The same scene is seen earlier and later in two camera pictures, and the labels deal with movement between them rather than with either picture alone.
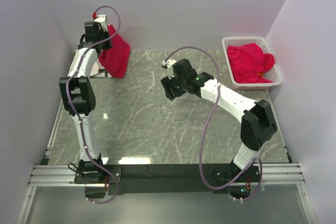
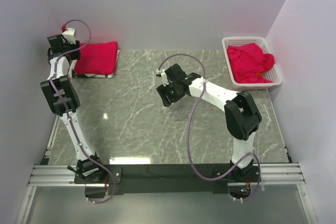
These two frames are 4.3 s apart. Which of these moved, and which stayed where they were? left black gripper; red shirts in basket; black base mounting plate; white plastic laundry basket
Moved: left black gripper
Stayed: black base mounting plate; red shirts in basket; white plastic laundry basket
